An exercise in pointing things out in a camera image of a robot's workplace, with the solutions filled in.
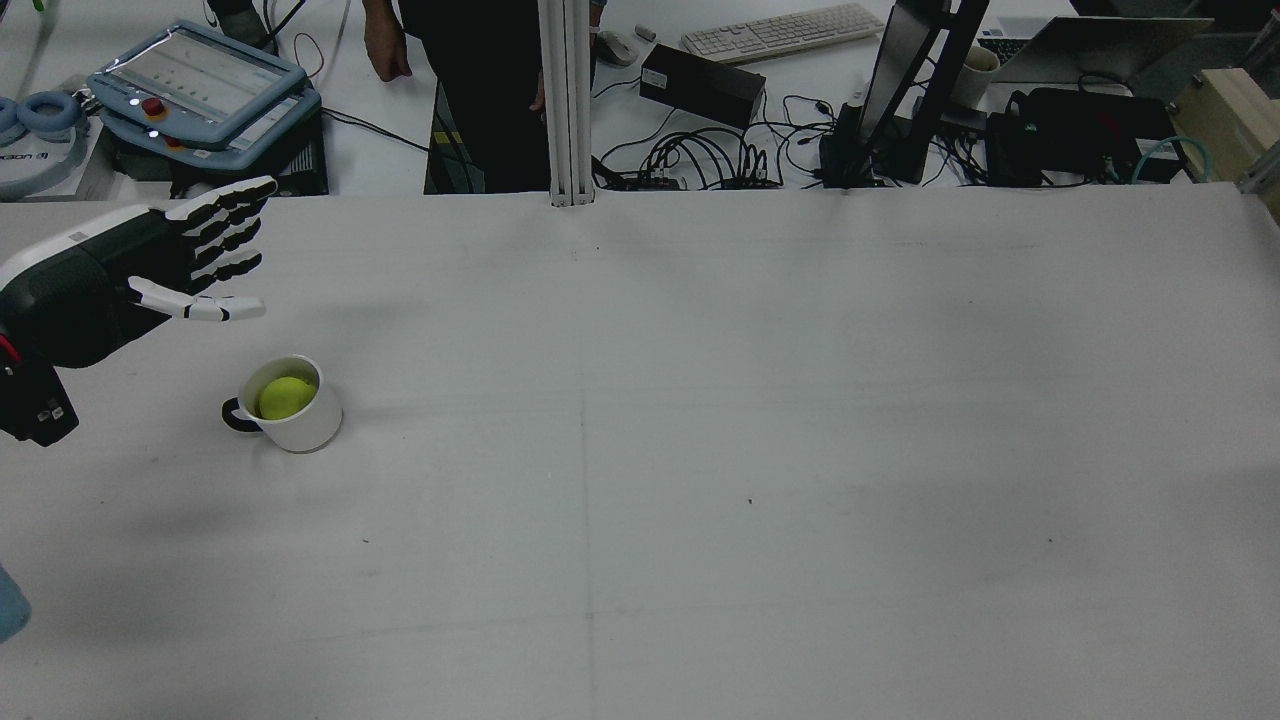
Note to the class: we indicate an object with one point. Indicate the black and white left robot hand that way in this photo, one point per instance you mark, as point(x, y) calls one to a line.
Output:
point(110, 280)

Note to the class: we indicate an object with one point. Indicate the yellow tennis ball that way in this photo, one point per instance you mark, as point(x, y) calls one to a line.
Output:
point(285, 396)

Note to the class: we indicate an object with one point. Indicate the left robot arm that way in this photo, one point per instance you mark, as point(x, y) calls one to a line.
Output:
point(25, 400)

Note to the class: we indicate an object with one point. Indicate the white paper cup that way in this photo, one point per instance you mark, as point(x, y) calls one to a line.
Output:
point(973, 75)

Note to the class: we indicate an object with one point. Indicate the white device with blue trim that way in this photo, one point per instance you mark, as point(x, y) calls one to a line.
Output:
point(35, 165)

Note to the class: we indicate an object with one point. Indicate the blue headphones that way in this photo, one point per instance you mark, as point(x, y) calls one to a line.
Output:
point(40, 110)

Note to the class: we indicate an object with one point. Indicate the black controller box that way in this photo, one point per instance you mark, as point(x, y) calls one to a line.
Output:
point(270, 165)

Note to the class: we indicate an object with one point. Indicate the blue teach pendant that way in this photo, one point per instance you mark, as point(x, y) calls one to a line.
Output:
point(195, 90)

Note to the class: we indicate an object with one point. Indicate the person in dark clothes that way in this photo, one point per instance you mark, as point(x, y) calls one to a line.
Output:
point(480, 90)

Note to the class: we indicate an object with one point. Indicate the computer mouse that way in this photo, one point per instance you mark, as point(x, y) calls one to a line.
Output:
point(617, 47)

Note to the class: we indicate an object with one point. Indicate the black rectangular box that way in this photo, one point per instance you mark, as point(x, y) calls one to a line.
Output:
point(702, 85)

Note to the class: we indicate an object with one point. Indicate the white keyboard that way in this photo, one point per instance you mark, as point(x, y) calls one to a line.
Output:
point(782, 31)

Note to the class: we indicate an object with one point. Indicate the black monitor stand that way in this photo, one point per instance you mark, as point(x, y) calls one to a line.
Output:
point(900, 100)

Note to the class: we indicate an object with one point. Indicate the silver laptop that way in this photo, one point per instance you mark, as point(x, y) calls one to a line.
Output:
point(1085, 45)

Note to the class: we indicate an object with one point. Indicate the wooden box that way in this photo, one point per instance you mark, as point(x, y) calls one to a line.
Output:
point(1235, 125)

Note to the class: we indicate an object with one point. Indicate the aluminium frame post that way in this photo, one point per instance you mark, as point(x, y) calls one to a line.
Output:
point(567, 100)

